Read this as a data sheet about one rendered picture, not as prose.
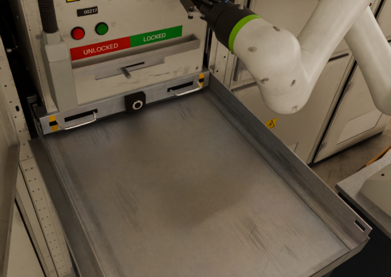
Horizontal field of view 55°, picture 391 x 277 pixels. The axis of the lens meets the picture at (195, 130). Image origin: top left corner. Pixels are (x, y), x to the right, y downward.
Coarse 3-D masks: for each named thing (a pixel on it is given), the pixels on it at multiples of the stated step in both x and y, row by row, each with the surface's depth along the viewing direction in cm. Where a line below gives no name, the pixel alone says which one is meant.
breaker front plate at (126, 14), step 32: (32, 0) 82; (64, 0) 85; (96, 0) 89; (128, 0) 93; (160, 0) 98; (32, 32) 86; (64, 32) 90; (128, 32) 99; (192, 32) 110; (160, 64) 111; (192, 64) 119; (96, 96) 107
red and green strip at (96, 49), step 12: (132, 36) 100; (144, 36) 102; (156, 36) 104; (168, 36) 107; (180, 36) 109; (72, 48) 94; (84, 48) 95; (96, 48) 97; (108, 48) 99; (120, 48) 101; (72, 60) 96
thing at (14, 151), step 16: (0, 128) 96; (0, 144) 94; (0, 160) 93; (16, 160) 97; (0, 176) 91; (16, 176) 95; (0, 192) 90; (0, 208) 88; (0, 224) 86; (0, 240) 83; (0, 256) 80; (0, 272) 78
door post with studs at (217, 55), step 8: (216, 40) 119; (208, 48) 125; (216, 48) 121; (224, 48) 122; (208, 56) 127; (216, 56) 123; (224, 56) 125; (208, 64) 124; (216, 64) 125; (224, 64) 127; (216, 72) 128; (224, 72) 130
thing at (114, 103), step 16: (176, 80) 118; (192, 80) 121; (208, 80) 125; (112, 96) 109; (160, 96) 118; (64, 112) 103; (80, 112) 106; (96, 112) 109; (112, 112) 112; (48, 128) 103
